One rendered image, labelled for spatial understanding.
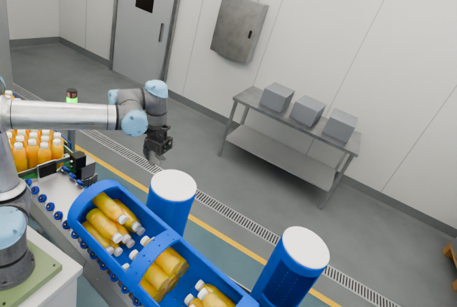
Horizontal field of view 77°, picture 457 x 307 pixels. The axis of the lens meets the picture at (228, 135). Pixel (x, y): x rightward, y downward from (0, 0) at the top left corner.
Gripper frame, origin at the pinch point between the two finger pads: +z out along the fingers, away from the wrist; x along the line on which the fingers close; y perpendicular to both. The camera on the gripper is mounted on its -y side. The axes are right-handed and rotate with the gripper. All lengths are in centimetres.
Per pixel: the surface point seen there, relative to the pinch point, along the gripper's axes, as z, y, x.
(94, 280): 59, -11, -26
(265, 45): 28, -86, 321
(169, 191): 46, -14, 29
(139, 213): 40.1, -11.2, 3.0
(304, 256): 56, 68, 43
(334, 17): -26, -7, 332
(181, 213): 59, -4, 30
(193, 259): 42.3, 24.8, -0.4
